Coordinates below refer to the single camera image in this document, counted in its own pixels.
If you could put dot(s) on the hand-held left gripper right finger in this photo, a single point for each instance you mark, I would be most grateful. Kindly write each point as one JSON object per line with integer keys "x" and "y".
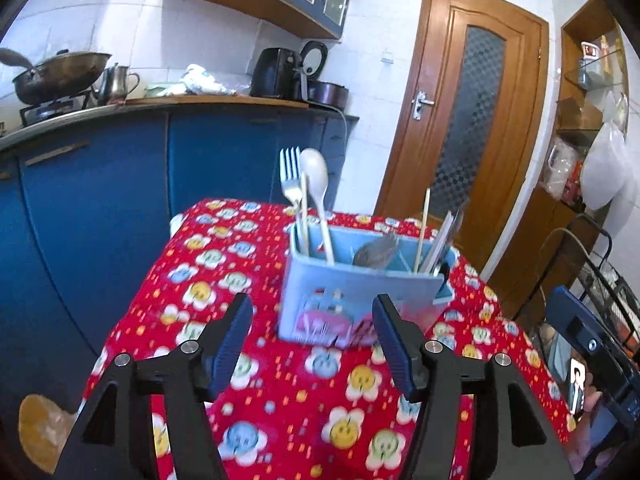
{"x": 395, "y": 350}

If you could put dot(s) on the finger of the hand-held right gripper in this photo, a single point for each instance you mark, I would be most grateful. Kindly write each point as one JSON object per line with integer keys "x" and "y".
{"x": 565, "y": 310}

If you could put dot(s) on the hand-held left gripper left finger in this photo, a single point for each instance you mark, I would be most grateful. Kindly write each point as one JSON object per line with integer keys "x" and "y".
{"x": 230, "y": 350}

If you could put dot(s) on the light blue utensil box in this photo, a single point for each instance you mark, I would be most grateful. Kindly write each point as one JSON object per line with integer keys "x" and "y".
{"x": 330, "y": 280}

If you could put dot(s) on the metal table knife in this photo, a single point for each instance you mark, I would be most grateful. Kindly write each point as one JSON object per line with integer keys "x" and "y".
{"x": 442, "y": 245}

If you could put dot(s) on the metal fork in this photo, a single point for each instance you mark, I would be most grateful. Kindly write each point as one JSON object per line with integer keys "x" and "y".
{"x": 289, "y": 175}

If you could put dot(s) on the wooden spoon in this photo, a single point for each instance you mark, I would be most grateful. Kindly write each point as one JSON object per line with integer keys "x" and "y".
{"x": 315, "y": 170}

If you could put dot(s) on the black metal rack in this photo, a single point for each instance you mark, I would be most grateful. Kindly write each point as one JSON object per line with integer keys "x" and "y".
{"x": 617, "y": 285}

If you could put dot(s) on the smartphone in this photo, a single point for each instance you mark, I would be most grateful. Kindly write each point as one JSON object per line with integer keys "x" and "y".
{"x": 577, "y": 385}

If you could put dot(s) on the red floral tablecloth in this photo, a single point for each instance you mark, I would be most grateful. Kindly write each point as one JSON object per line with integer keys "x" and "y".
{"x": 280, "y": 410}

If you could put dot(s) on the white hanging plastic bag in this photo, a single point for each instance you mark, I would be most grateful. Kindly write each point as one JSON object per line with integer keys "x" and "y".
{"x": 602, "y": 175}

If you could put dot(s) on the wooden door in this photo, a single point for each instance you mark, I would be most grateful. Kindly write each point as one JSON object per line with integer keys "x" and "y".
{"x": 415, "y": 160}

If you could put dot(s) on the blue base cabinets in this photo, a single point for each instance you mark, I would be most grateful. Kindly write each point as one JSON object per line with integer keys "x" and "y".
{"x": 100, "y": 200}

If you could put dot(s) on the yellow-brown round object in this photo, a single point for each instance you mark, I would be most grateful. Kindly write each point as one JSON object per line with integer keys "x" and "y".
{"x": 45, "y": 430}

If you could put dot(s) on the red and white cup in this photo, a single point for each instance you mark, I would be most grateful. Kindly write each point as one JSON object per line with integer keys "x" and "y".
{"x": 590, "y": 51}

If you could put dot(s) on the dark rice cooker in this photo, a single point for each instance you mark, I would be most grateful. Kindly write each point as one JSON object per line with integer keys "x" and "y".
{"x": 327, "y": 92}

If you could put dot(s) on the pale green bowl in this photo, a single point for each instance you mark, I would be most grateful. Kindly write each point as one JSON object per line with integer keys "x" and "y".
{"x": 160, "y": 90}

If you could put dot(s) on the white cloth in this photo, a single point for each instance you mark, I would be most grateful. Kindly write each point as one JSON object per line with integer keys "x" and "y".
{"x": 200, "y": 80}

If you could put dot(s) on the black air fryer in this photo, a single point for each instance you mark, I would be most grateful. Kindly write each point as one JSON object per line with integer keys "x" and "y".
{"x": 272, "y": 72}

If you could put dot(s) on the steel kettle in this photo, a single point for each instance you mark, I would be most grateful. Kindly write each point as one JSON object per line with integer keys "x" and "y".
{"x": 112, "y": 85}

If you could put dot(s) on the gas stove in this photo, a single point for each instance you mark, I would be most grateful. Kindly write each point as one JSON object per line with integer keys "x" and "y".
{"x": 50, "y": 110}

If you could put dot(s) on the steel wok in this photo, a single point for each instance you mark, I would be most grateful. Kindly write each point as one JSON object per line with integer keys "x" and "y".
{"x": 60, "y": 77}

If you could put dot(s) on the white wall switch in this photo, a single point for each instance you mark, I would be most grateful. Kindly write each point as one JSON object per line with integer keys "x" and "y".
{"x": 388, "y": 56}

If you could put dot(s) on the wooden wall shelf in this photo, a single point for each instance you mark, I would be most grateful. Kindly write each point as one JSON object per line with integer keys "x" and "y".
{"x": 595, "y": 15}

